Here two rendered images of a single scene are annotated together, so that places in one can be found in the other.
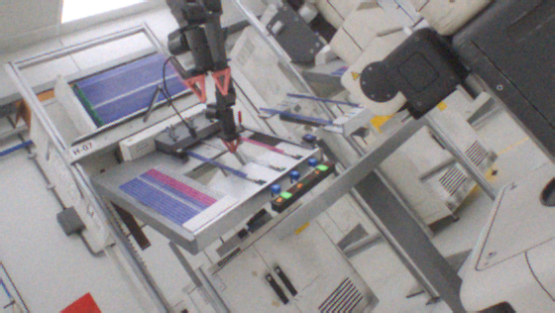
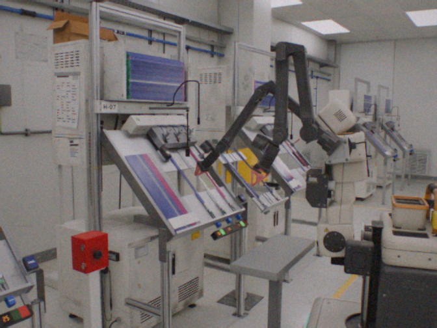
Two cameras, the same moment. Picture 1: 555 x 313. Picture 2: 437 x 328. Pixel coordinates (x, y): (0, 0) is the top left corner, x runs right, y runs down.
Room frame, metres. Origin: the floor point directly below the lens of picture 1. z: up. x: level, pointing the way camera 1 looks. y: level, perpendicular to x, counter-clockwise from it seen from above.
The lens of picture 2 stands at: (-0.52, 0.79, 1.31)
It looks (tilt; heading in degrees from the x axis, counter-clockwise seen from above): 7 degrees down; 342
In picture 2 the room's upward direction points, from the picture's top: 1 degrees clockwise
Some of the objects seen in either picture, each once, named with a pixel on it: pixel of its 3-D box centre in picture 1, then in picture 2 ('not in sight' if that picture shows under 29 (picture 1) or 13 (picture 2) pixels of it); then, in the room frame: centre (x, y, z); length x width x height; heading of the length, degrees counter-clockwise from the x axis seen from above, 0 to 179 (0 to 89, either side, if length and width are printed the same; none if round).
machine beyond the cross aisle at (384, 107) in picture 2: not in sight; (376, 135); (6.17, -4.53, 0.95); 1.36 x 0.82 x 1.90; 39
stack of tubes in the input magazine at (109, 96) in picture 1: (132, 92); (151, 79); (2.09, 0.40, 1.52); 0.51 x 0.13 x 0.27; 129
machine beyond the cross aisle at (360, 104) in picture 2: not in sight; (354, 138); (5.28, -3.39, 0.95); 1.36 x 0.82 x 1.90; 39
